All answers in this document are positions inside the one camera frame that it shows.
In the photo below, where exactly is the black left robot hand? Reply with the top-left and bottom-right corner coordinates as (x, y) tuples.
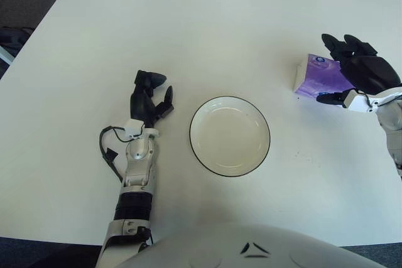
(129, 69), (175, 125)

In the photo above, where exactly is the black bag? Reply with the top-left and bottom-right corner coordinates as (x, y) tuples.
(0, 26), (36, 62)

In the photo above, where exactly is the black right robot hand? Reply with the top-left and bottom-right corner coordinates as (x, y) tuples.
(316, 33), (402, 104)

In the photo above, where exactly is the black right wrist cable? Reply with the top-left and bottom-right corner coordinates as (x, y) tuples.
(353, 88), (371, 105)

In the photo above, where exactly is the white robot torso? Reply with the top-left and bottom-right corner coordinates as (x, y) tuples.
(121, 222), (402, 268)

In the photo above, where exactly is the white plate with black rim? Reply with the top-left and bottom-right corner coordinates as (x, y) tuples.
(189, 95), (271, 177)

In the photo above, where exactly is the purple tissue paper pack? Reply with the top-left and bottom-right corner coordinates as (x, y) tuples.
(293, 53), (358, 101)

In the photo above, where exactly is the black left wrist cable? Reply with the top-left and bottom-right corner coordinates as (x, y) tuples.
(99, 126), (139, 185)

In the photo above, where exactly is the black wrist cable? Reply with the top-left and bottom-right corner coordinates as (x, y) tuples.
(353, 88), (371, 105)
(99, 126), (139, 185)

